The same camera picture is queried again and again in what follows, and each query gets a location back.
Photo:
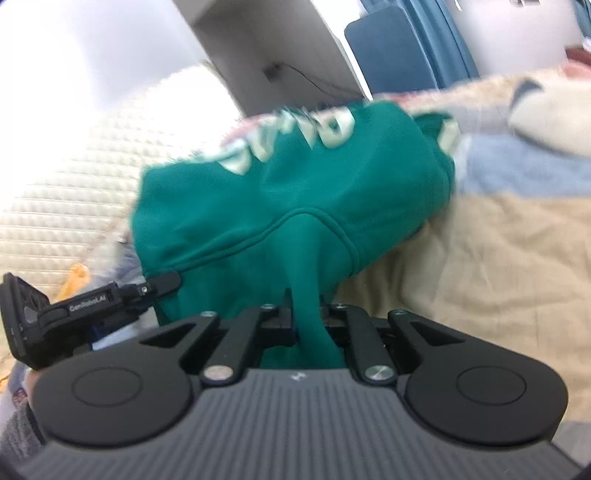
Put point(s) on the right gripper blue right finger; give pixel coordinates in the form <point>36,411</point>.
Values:
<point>366,355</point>

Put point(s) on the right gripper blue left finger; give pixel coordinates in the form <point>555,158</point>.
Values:
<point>248,335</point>

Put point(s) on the green hoodie with white drawstrings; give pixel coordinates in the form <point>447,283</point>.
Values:
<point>294,208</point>

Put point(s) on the person's left hand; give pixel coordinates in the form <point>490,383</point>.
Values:
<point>21,435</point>

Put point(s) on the yellow cloth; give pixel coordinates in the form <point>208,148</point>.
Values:
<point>79,276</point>

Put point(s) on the cream quilted headboard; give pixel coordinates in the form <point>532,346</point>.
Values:
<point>77,208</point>

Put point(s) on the patchwork pastel quilt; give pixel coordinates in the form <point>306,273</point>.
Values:
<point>506,260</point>

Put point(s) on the blue upholstered chair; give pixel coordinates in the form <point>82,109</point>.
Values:
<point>389,53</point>

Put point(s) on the white fluffy pillow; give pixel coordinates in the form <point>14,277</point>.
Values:
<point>553,113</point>

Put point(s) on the blue curtain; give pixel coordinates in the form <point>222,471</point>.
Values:
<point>444,46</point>

